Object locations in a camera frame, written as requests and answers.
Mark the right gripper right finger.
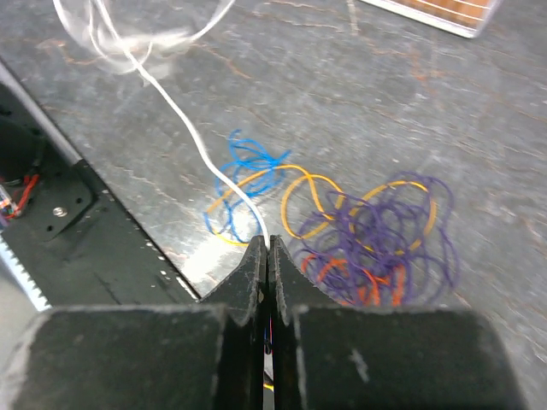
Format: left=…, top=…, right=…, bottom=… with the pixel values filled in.
left=268, top=237, right=526, bottom=409

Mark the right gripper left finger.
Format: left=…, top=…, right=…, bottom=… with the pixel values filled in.
left=1, top=237, right=268, bottom=409

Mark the yellow cable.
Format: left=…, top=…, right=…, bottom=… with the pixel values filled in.
left=206, top=164, right=438, bottom=256

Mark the blue cable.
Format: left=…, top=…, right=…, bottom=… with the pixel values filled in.
left=203, top=129, right=292, bottom=245

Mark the white cable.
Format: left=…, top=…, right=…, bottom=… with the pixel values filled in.
left=52, top=0, right=271, bottom=250

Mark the orange cable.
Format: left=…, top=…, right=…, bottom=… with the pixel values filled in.
left=300, top=255, right=407, bottom=308

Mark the purple cable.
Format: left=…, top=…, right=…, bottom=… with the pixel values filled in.
left=297, top=171, right=461, bottom=307

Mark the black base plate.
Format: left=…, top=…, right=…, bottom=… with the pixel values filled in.
left=1, top=86, right=198, bottom=307

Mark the slotted cable duct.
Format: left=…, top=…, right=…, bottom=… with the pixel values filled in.
left=1, top=238, right=51, bottom=312

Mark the white wire shelf rack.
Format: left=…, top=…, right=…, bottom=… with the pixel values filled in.
left=362, top=0, right=503, bottom=38

